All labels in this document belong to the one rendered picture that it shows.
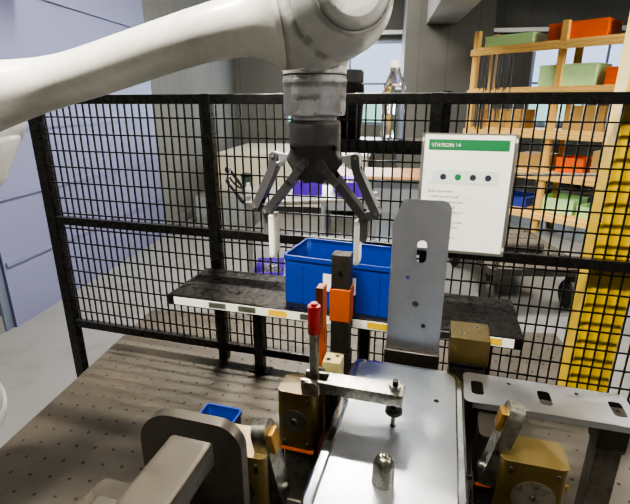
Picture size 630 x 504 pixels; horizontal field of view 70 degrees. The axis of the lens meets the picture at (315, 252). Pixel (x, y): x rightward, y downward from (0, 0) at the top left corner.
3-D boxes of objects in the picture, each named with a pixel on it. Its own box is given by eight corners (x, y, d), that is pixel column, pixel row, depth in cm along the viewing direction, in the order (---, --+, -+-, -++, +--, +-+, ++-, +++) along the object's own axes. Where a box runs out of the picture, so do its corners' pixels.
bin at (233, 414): (225, 469, 107) (223, 438, 104) (188, 460, 109) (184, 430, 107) (244, 438, 117) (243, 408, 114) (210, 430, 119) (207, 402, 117)
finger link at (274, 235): (272, 215, 70) (268, 215, 70) (273, 258, 72) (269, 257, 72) (279, 211, 73) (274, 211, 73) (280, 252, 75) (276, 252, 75)
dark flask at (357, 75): (360, 139, 124) (362, 68, 118) (333, 138, 126) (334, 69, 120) (364, 137, 131) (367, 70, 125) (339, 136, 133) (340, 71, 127)
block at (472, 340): (472, 480, 104) (491, 341, 92) (436, 473, 106) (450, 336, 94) (470, 455, 111) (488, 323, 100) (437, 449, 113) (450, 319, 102)
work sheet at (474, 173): (502, 257, 117) (519, 134, 107) (414, 249, 123) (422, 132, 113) (502, 254, 119) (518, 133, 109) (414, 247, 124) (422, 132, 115)
